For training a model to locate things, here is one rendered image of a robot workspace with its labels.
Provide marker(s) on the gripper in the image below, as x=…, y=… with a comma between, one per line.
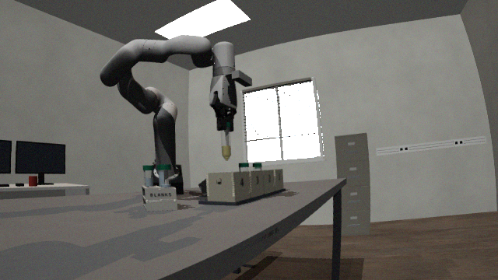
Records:
x=223, y=88

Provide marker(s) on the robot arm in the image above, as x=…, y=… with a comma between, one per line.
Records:
x=221, y=57

